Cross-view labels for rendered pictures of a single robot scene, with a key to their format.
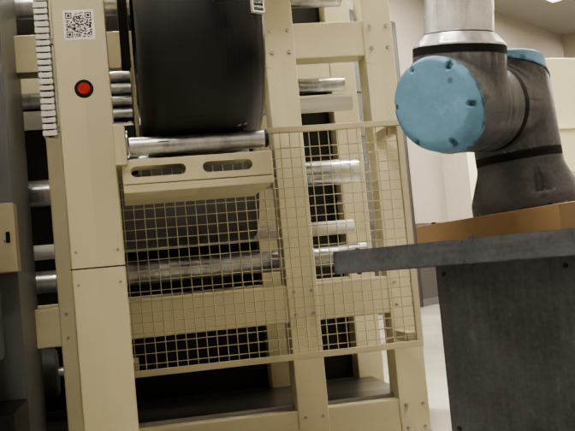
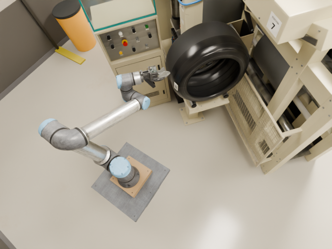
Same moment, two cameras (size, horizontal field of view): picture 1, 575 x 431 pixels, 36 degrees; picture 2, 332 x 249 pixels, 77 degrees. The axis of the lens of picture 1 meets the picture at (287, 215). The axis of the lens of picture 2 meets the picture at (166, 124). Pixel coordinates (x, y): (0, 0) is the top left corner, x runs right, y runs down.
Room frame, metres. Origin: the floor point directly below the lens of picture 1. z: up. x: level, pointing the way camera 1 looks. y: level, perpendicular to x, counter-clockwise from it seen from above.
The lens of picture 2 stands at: (2.05, -0.91, 2.39)
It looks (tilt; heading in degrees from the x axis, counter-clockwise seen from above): 62 degrees down; 97
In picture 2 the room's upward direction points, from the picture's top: 14 degrees counter-clockwise
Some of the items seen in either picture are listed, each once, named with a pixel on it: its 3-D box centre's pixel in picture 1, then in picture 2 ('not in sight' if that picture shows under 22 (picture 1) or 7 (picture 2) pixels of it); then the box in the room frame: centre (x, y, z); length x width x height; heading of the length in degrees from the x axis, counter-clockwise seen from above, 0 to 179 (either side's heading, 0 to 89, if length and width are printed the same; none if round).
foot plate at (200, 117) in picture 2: not in sight; (191, 113); (2.24, 0.48, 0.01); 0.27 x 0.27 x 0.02; 10
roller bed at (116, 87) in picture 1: (103, 124); (236, 43); (2.64, 0.52, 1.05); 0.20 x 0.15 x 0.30; 100
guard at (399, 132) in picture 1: (268, 244); (244, 110); (2.67, 0.07, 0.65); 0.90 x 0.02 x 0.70; 100
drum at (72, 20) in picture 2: not in sight; (77, 27); (0.66, 2.13, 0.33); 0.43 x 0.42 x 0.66; 51
